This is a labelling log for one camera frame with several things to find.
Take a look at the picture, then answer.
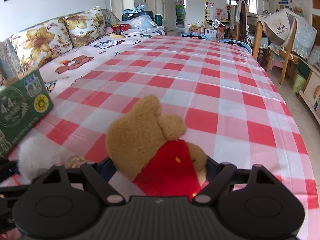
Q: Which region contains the tan bear plush strawberry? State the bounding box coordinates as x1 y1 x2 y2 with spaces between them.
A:
106 95 207 199

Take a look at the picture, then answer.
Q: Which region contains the white fluffy plush toy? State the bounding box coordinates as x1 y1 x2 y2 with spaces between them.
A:
17 137 75 181

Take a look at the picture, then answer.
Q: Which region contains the red white checkered tablecloth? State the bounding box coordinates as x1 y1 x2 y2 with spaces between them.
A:
0 35 316 240

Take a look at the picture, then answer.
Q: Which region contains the cardboard box green print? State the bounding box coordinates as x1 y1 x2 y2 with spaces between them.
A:
0 69 54 159

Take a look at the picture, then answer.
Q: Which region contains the sofa with cartoon cover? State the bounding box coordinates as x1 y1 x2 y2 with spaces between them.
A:
1 8 165 98

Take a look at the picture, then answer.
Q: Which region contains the green waste bin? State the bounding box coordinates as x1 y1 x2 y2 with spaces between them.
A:
292 71 306 95

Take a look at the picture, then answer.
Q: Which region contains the white tv cabinet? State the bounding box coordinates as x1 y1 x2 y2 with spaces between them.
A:
299 64 320 124

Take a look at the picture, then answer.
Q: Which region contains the large floral cushion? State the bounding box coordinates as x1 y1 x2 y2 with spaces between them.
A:
9 18 73 72

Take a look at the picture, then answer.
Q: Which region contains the small floral cushion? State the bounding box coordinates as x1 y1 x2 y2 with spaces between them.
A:
63 7 106 47

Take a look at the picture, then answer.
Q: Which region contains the red box on sofa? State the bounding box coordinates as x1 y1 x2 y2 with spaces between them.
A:
111 23 131 31

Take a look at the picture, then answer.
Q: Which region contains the giraffe height chart sticker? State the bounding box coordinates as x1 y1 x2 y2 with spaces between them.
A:
204 0 209 25

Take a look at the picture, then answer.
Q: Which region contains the wooden dining chair blue cover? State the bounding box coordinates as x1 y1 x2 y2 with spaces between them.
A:
269 11 317 85

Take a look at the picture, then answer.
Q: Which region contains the wooden dining table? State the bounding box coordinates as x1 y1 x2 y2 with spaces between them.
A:
247 13 268 60

